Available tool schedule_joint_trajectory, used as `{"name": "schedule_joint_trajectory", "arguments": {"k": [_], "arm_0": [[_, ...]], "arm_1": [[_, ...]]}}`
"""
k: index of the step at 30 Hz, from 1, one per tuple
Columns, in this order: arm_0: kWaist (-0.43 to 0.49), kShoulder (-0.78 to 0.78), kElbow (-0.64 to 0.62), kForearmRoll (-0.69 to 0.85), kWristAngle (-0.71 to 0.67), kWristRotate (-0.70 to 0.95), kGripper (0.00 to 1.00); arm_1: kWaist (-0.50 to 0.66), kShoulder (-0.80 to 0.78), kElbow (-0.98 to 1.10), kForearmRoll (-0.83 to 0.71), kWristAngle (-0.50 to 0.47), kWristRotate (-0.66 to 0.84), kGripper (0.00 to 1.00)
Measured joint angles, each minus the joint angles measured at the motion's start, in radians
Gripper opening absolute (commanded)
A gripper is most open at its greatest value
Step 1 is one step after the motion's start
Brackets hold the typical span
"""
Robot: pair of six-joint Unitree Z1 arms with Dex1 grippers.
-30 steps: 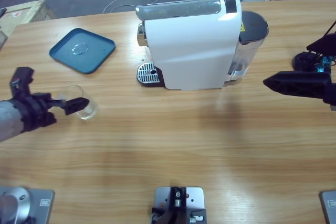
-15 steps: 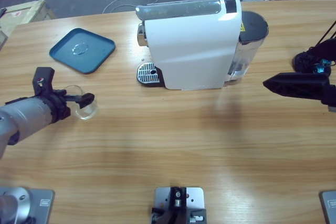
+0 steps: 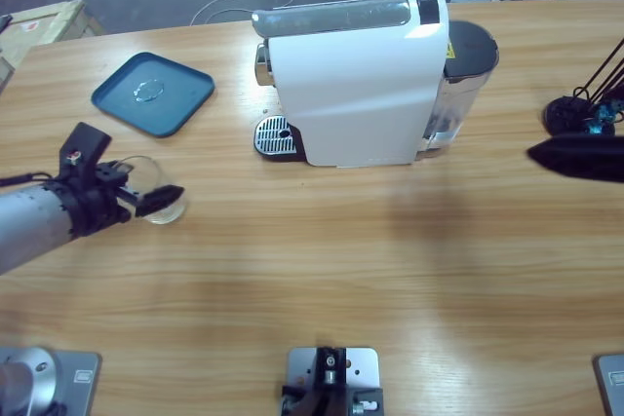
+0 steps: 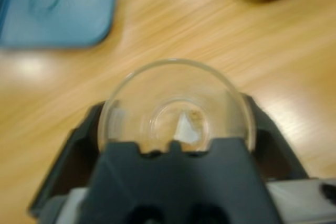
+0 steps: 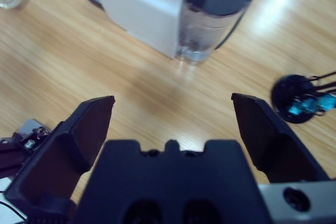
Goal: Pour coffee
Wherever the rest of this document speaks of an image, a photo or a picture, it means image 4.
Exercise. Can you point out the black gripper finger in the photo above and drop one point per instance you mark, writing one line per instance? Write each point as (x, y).
(76, 155)
(275, 155)

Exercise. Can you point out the clear drinking glass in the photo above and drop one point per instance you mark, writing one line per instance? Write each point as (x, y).
(170, 90)

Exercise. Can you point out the blue square plastic tray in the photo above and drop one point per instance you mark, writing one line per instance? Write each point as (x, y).
(57, 11)

